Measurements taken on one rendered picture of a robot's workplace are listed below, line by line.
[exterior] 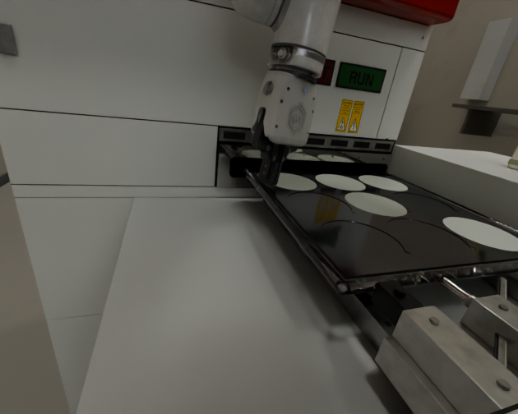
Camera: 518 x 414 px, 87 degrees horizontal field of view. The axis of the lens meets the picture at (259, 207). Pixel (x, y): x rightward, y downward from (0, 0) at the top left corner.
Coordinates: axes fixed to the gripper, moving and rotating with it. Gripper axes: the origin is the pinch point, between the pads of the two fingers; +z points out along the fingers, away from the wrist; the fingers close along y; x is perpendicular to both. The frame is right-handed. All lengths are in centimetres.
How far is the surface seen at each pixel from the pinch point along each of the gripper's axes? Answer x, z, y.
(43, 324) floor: 90, 96, -18
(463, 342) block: -31.4, 3.5, -12.4
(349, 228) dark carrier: -16.8, 2.9, -1.5
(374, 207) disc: -15.5, 1.3, 9.6
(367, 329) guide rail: -24.6, 10.6, -7.2
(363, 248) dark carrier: -20.4, 3.3, -4.6
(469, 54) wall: 51, -119, 337
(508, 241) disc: -32.4, 0.3, 15.9
